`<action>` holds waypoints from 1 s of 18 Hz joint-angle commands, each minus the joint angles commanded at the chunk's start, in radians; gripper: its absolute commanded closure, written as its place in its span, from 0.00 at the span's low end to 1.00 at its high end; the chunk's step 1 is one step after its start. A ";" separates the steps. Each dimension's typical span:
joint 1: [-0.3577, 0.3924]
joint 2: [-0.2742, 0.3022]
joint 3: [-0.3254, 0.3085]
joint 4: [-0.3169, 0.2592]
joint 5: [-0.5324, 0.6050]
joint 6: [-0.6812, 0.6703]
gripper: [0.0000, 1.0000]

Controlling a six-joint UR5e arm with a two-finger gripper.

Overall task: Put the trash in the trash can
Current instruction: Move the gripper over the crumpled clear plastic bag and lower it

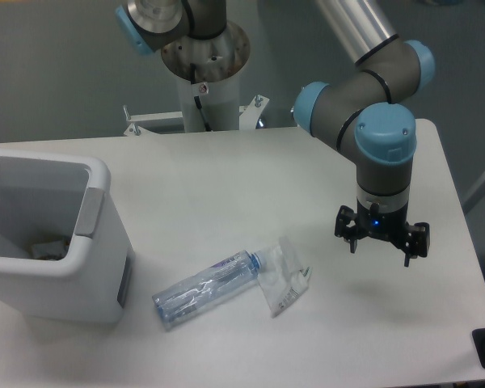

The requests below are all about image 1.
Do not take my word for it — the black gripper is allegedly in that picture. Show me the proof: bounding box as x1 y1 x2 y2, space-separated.
335 202 430 268

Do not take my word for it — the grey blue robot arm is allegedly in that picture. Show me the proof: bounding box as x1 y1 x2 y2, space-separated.
115 1 435 259

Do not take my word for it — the white trash can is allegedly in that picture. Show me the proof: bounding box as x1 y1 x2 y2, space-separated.
0 147 134 323

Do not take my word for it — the white pedestal base bracket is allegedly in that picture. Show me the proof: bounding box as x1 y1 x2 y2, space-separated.
123 95 272 137

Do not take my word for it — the black cable on pedestal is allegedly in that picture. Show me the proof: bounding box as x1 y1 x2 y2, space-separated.
188 62 212 133

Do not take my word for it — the clear plastic wrapper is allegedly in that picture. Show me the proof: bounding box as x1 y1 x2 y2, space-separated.
255 236 312 318

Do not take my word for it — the clear plastic water bottle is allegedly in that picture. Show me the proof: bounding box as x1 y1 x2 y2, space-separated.
152 251 267 330

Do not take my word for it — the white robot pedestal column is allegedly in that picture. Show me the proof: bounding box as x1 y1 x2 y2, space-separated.
160 20 251 133

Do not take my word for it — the old trash in can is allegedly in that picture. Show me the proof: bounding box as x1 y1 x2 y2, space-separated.
31 236 71 261

